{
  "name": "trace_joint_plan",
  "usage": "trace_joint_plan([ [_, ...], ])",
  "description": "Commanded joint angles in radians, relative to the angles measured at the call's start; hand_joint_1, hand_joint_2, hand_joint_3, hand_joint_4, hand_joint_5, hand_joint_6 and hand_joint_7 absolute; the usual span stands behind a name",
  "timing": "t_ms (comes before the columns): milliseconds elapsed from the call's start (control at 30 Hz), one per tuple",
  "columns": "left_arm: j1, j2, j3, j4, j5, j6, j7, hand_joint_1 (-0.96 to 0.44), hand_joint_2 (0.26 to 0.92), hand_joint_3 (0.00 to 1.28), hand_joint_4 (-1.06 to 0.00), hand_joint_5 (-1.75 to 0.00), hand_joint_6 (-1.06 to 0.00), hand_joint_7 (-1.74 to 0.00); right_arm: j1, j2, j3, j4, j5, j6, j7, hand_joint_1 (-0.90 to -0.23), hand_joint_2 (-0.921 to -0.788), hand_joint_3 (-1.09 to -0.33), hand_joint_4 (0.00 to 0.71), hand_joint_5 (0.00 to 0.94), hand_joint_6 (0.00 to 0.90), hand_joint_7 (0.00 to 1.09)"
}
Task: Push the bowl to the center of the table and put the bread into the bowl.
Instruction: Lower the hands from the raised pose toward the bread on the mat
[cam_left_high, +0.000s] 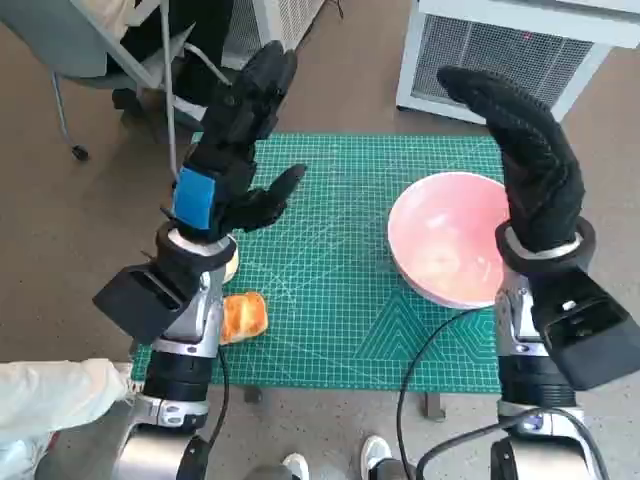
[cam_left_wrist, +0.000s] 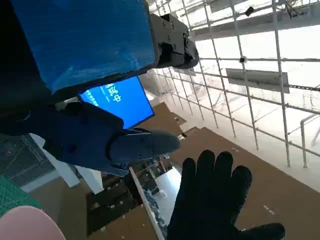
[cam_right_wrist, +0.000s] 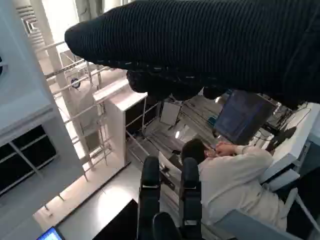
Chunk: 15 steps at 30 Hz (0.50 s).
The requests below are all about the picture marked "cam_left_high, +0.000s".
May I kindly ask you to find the left bare black robot hand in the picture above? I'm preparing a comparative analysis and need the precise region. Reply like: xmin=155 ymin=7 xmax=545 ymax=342
xmin=159 ymin=39 xmax=309 ymax=246

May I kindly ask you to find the right black gloved robot hand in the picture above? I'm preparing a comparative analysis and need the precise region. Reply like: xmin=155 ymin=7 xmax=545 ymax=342
xmin=436 ymin=64 xmax=586 ymax=251

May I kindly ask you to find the pink bowl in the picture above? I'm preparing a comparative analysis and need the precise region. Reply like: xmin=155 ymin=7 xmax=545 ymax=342
xmin=387 ymin=171 xmax=511 ymax=310

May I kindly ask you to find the round toy bread bun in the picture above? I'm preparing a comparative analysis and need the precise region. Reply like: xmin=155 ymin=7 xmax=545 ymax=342
xmin=222 ymin=247 xmax=240 ymax=286

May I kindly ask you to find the long striped toy bread loaf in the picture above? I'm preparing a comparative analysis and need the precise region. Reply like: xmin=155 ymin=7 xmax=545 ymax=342
xmin=219 ymin=292 xmax=270 ymax=346

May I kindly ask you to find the small white mesh cabinet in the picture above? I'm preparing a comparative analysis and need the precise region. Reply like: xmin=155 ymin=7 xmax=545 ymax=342
xmin=219 ymin=0 xmax=326 ymax=71

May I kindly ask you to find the large white mesh cabinet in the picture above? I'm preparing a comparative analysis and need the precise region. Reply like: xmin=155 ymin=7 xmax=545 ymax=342
xmin=396 ymin=0 xmax=640 ymax=124

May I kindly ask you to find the green cutting mat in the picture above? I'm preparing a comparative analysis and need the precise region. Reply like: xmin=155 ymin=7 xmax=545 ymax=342
xmin=134 ymin=131 xmax=506 ymax=394

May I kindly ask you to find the grey office chair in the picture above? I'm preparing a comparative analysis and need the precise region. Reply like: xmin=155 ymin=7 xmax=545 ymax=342
xmin=0 ymin=0 xmax=236 ymax=161

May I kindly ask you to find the white bag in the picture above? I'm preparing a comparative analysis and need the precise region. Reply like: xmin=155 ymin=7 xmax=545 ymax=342
xmin=0 ymin=358 xmax=134 ymax=480

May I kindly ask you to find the white shoe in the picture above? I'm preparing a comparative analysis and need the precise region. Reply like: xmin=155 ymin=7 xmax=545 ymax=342
xmin=282 ymin=452 xmax=310 ymax=480
xmin=360 ymin=434 xmax=393 ymax=474

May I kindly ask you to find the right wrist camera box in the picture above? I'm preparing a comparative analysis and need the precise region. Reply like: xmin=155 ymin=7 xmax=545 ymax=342
xmin=532 ymin=269 xmax=640 ymax=391

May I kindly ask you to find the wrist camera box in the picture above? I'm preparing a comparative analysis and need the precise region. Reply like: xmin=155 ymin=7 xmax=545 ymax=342
xmin=532 ymin=269 xmax=640 ymax=391
xmin=92 ymin=264 xmax=186 ymax=346

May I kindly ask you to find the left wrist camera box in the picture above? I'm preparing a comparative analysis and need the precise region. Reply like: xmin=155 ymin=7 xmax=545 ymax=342
xmin=92 ymin=264 xmax=186 ymax=346

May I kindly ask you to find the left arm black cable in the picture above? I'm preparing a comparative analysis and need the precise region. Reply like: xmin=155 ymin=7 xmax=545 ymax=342
xmin=192 ymin=344 xmax=231 ymax=480

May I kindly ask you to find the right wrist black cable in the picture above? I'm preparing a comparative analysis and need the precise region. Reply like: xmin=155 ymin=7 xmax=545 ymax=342
xmin=396 ymin=305 xmax=499 ymax=480

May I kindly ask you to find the right shoulder black cable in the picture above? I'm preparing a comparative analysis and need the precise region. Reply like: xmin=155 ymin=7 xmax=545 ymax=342
xmin=417 ymin=407 xmax=614 ymax=480

